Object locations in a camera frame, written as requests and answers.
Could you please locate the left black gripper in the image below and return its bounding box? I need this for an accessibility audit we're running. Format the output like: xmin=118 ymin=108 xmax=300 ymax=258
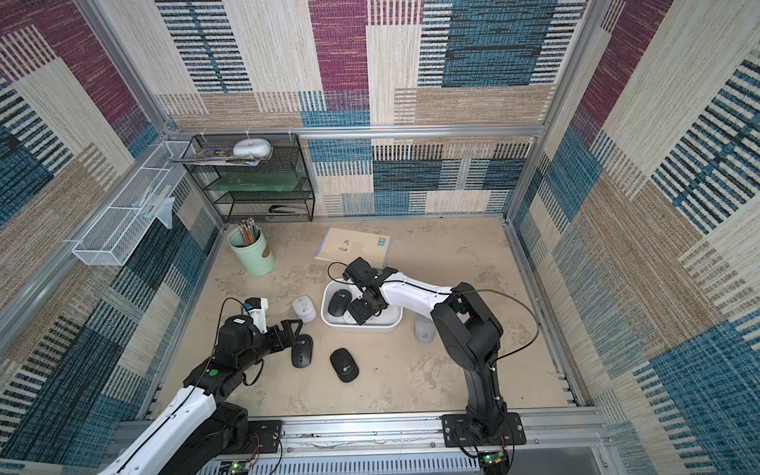
xmin=236 ymin=317 xmax=302 ymax=373

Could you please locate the white ribbed mouse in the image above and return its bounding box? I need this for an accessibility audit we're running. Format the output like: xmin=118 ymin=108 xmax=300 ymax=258
xmin=292 ymin=295 xmax=317 ymax=324

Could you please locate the white plastic storage box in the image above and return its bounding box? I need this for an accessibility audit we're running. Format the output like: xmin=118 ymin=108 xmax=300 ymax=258
xmin=319 ymin=280 xmax=404 ymax=332

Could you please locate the black Lecoo side mouse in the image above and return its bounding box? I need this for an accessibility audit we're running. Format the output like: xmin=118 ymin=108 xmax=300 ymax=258
xmin=291 ymin=334 xmax=314 ymax=369

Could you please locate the black mouse with logo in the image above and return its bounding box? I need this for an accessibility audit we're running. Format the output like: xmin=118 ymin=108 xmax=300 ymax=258
xmin=328 ymin=289 xmax=353 ymax=318

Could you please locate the grey mouse with buttons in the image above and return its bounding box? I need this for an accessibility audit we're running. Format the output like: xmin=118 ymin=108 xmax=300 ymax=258
xmin=414 ymin=315 xmax=437 ymax=344

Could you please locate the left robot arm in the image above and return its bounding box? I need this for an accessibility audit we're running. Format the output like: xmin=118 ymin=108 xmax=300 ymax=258
xmin=101 ymin=315 xmax=303 ymax=474

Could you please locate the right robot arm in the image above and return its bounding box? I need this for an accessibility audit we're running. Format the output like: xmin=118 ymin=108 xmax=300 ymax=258
xmin=342 ymin=259 xmax=507 ymax=445

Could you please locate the beige open book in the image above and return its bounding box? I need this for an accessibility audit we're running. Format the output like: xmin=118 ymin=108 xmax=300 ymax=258
xmin=315 ymin=228 xmax=392 ymax=268

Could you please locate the mint green pencil cup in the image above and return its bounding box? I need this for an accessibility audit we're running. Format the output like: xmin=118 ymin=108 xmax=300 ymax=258
xmin=228 ymin=226 xmax=276 ymax=277

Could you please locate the coloured pencils bunch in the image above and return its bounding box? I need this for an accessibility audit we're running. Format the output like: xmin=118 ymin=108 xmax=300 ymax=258
xmin=239 ymin=218 xmax=260 ymax=247

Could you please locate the green folder on shelf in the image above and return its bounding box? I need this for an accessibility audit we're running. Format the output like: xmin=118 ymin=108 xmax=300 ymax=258
xmin=205 ymin=172 xmax=307 ymax=192

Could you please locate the white oval device on shelf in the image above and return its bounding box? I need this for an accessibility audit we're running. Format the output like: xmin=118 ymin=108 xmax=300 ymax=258
xmin=233 ymin=139 xmax=273 ymax=160

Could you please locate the magazine on shelf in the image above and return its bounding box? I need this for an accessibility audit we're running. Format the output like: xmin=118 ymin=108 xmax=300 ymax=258
xmin=169 ymin=148 xmax=262 ymax=166

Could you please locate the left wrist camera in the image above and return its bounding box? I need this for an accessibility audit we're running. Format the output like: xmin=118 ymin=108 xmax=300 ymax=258
xmin=243 ymin=297 xmax=268 ymax=334

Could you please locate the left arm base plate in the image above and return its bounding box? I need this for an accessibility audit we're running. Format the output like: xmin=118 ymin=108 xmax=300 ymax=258
xmin=237 ymin=420 xmax=283 ymax=458

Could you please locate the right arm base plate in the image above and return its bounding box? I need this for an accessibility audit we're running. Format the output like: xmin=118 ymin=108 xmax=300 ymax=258
xmin=441 ymin=412 xmax=526 ymax=448

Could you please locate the black wire mesh shelf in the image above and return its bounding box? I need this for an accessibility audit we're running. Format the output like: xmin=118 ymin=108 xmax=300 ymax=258
xmin=174 ymin=133 xmax=316 ymax=223

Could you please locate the white wire wall basket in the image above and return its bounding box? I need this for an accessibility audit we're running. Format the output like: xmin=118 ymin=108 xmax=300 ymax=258
xmin=72 ymin=141 xmax=188 ymax=266

